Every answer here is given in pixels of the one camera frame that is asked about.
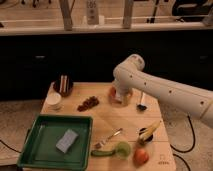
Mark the orange fruit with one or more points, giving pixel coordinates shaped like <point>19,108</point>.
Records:
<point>140,156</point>

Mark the orange plate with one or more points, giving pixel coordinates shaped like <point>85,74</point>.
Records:
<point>112,93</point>

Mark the yellow banana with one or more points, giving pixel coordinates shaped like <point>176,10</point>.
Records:
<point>153,126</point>

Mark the blue-grey sponge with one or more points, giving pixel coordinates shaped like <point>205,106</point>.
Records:
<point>67,140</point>

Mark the white remote device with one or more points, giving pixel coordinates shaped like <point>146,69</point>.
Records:
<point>92,12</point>

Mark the white paper cup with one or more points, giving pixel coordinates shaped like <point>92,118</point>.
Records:
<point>53,100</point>

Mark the wooden strips on plate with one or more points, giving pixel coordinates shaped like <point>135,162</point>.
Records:
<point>63,84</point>

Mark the dark round plate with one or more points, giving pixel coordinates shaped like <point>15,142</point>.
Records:
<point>56,86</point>

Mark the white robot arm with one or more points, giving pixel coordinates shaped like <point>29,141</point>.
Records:
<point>192,100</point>

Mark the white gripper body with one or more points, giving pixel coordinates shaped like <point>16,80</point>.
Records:
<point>121,89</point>

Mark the green measuring scoop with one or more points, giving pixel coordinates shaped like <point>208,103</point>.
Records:
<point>121,150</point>

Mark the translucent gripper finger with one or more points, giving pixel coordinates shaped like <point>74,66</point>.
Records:
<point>125,100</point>
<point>117,99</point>

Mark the green plastic tray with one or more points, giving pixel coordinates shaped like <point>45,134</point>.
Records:
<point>40,151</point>

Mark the dark purple grape bunch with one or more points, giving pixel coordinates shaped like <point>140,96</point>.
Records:
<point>88,104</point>

